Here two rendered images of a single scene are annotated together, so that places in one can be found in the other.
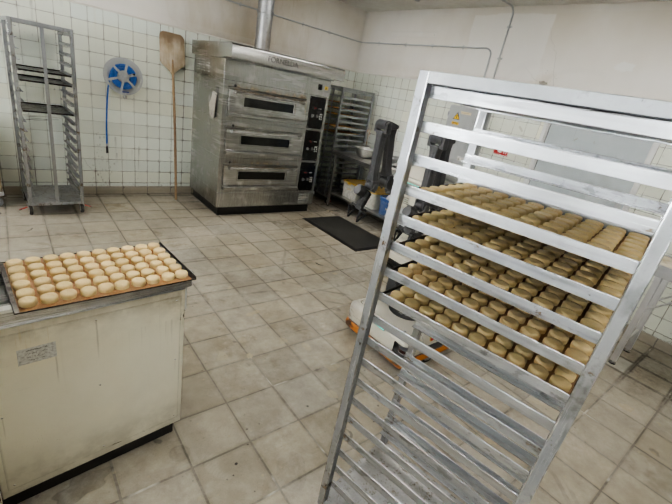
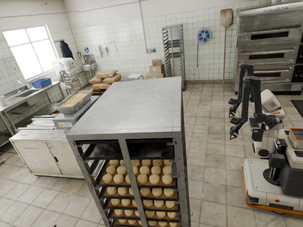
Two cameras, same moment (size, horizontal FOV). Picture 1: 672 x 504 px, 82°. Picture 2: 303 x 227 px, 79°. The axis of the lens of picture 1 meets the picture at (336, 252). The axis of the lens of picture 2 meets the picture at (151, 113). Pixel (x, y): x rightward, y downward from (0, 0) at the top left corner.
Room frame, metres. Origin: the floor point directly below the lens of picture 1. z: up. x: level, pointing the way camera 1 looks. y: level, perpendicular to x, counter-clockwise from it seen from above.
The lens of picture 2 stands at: (0.80, -1.39, 2.22)
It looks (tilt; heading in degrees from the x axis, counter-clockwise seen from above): 28 degrees down; 65
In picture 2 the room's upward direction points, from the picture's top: 9 degrees counter-clockwise
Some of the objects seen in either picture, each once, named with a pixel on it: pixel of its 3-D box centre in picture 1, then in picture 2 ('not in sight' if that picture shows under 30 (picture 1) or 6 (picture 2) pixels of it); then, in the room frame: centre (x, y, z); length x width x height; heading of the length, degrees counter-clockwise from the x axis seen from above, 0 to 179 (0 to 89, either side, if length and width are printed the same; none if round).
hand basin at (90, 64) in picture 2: not in sight; (89, 63); (2.02, 5.75, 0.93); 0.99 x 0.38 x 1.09; 132
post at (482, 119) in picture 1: (426, 302); (185, 170); (1.50, -0.42, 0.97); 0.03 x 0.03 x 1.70; 52
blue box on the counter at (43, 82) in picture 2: not in sight; (42, 83); (0.41, 4.42, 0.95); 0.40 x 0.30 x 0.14; 45
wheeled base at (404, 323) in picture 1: (402, 323); (274, 183); (2.67, -0.62, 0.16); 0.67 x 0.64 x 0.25; 132
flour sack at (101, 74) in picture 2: not in sight; (106, 74); (2.30, 4.85, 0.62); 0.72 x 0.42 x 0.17; 139
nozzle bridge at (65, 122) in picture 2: not in sight; (81, 116); (0.92, 1.30, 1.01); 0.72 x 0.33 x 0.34; 48
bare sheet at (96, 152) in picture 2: not in sight; (140, 121); (1.13, -0.53, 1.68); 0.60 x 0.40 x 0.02; 52
